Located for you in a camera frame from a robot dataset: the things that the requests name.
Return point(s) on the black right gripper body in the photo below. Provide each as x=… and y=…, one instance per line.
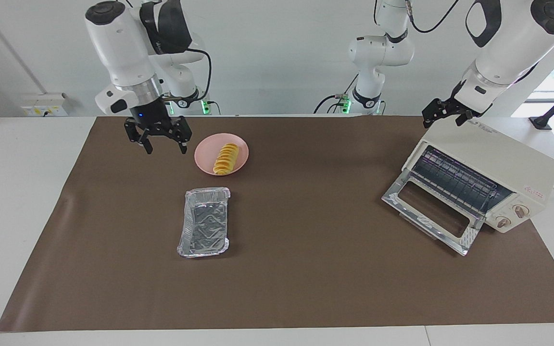
x=154, y=122

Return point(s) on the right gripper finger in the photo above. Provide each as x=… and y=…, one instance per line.
x=146, y=145
x=183, y=147

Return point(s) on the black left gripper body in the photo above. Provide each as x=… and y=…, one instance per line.
x=447, y=106

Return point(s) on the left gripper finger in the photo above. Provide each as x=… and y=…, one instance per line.
x=427, y=121
x=460, y=120

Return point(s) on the golden sliced bread loaf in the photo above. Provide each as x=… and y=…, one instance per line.
x=226, y=158

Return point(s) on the aluminium foil tray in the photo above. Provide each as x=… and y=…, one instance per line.
x=205, y=226

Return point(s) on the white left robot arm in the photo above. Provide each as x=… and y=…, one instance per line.
x=512, y=43

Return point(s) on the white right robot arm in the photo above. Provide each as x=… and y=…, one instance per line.
x=123, y=43

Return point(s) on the cream toaster oven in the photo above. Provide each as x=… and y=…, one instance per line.
x=508, y=161

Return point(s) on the glass oven door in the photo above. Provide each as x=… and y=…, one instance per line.
x=404, y=202

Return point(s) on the large oven knob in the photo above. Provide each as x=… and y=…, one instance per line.
x=521, y=210

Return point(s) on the small oven knob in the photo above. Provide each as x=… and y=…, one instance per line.
x=503, y=222

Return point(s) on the pink round plate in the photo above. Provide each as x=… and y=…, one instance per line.
x=207, y=154

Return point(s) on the brown table mat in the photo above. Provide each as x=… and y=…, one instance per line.
x=306, y=269

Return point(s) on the white wall power outlet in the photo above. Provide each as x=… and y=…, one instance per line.
x=41, y=105

